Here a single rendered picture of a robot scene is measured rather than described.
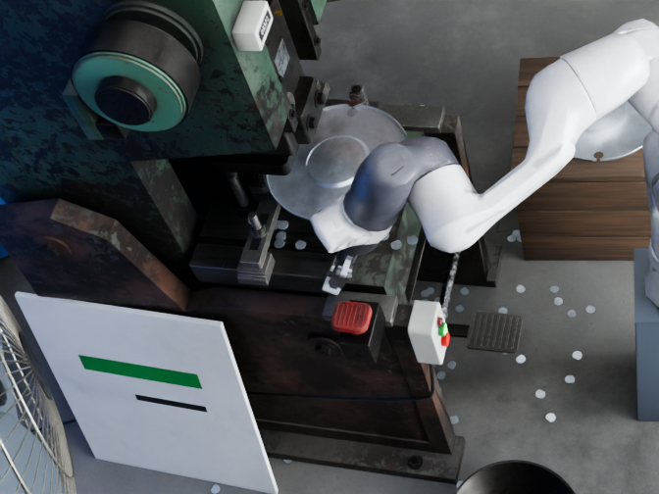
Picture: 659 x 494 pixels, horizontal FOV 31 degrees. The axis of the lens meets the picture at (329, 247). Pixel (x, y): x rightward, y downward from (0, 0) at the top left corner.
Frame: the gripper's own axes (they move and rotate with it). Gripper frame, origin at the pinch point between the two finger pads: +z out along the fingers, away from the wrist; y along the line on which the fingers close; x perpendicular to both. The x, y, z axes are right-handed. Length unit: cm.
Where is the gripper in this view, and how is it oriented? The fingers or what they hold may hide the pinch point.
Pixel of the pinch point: (334, 280)
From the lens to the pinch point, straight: 203.1
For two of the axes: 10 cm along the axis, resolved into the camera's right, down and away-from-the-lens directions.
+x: -9.4, -3.3, -0.5
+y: 2.6, -8.2, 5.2
